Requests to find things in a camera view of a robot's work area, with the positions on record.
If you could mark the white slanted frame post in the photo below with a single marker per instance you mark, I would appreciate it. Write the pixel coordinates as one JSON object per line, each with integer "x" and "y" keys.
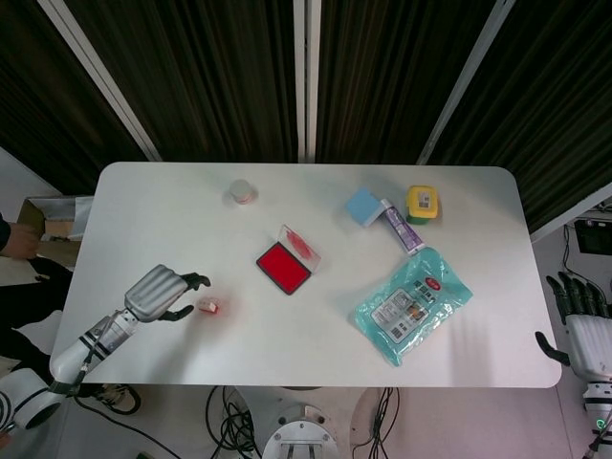
{"x": 461, "y": 81}
{"x": 569, "y": 215}
{"x": 100, "y": 81}

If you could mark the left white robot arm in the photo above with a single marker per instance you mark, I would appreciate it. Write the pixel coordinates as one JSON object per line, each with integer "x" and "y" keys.
{"x": 72, "y": 358}

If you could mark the brown cardboard box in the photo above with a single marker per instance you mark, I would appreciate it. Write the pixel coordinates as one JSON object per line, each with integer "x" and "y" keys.
{"x": 52, "y": 215}

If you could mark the white and red stamp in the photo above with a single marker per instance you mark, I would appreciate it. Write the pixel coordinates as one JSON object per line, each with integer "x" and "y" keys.
{"x": 209, "y": 306}

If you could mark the light blue foam cube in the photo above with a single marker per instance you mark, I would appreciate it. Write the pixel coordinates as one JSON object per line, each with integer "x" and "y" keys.
{"x": 363, "y": 205}

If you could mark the teal plastic cloth bag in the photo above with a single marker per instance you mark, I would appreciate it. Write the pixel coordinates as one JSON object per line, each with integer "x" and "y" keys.
{"x": 411, "y": 306}

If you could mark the green box yellow lid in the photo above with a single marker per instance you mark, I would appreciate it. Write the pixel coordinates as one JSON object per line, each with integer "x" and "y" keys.
{"x": 422, "y": 203}

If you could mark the red ink pad case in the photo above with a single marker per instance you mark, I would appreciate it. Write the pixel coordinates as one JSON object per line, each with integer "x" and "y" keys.
{"x": 282, "y": 268}

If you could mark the white upright frame post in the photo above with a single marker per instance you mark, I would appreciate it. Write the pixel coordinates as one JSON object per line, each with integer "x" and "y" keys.
{"x": 299, "y": 81}
{"x": 313, "y": 81}

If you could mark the person's hand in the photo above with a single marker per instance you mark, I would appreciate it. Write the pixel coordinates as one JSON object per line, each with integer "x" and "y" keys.
{"x": 19, "y": 239}

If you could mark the small white jar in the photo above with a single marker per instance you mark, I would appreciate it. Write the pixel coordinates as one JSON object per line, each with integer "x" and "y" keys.
{"x": 241, "y": 191}

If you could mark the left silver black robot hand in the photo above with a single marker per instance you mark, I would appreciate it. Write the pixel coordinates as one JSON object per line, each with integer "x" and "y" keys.
{"x": 153, "y": 291}

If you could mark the black white shoe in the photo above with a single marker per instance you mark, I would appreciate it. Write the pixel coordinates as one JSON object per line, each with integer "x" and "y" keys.
{"x": 115, "y": 399}

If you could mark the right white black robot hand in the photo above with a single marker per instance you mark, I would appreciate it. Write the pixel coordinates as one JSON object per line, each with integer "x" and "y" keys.
{"x": 590, "y": 334}

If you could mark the purple white tube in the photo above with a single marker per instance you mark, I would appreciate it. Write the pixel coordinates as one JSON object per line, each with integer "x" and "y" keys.
{"x": 404, "y": 229}

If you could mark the dark pleated curtain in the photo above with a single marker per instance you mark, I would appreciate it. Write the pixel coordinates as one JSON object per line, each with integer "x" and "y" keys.
{"x": 215, "y": 72}

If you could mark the grey round robot base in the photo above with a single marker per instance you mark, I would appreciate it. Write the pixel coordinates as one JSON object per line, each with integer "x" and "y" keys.
{"x": 301, "y": 432}

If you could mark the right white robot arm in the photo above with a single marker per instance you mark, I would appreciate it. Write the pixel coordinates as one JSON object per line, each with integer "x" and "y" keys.
{"x": 600, "y": 401}

